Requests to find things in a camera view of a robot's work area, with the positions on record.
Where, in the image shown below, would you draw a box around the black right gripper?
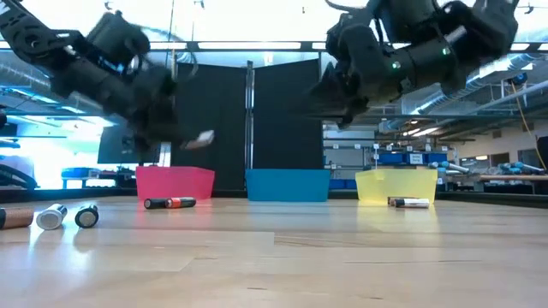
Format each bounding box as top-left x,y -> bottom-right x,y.
301,38 -> 436,129

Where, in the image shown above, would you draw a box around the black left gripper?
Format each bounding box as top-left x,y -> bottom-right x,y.
51,59 -> 189,151

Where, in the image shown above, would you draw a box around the black monitor on stand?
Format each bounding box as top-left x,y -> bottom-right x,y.
97,123 -> 163,166

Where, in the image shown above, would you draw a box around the red plastic bin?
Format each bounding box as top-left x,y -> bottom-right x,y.
134,165 -> 216,201

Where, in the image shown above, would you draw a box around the blue storage boxes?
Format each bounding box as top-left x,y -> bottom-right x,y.
376,151 -> 449,166

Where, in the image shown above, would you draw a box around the black folding partition screen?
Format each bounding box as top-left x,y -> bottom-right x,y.
170,58 -> 325,193

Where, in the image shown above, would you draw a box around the blue table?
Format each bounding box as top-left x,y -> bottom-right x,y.
61,167 -> 117,190

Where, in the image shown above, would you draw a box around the yellow plastic bin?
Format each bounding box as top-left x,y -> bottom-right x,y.
354,168 -> 439,205

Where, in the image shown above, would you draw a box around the blue plastic bin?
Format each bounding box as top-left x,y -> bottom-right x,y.
245,168 -> 331,203

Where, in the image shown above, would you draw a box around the grey office chair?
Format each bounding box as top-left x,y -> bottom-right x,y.
0,154 -> 38,191

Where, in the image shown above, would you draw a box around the wooden workbench top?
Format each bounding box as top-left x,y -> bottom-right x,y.
479,174 -> 548,182

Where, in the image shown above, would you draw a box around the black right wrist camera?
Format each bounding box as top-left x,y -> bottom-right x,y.
325,21 -> 384,65

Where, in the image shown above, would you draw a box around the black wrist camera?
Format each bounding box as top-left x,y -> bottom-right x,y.
85,10 -> 152,72
325,21 -> 384,65

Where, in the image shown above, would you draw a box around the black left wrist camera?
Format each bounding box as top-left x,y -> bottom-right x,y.
85,10 -> 152,72

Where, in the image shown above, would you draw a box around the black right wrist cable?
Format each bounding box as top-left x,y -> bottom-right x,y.
324,0 -> 374,14

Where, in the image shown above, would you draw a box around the yellow hanging cable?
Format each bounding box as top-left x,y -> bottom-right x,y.
509,80 -> 548,172

